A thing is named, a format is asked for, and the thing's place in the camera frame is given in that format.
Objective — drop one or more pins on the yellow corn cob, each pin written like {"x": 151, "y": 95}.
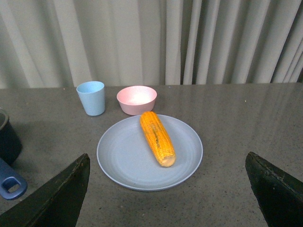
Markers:
{"x": 158, "y": 139}

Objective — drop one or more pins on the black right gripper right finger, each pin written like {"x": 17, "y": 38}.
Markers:
{"x": 279, "y": 195}

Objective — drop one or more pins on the pink bowl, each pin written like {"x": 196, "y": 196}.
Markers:
{"x": 135, "y": 100}

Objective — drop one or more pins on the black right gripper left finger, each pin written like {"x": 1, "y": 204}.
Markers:
{"x": 55, "y": 204}

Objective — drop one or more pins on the light blue cup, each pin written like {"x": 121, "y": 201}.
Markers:
{"x": 92, "y": 97}

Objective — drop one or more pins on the light blue plate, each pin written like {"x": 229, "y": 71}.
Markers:
{"x": 125, "y": 157}

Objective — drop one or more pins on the grey curtain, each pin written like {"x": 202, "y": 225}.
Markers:
{"x": 63, "y": 43}

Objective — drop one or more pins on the dark blue saucepan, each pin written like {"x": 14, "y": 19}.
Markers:
{"x": 12, "y": 185}

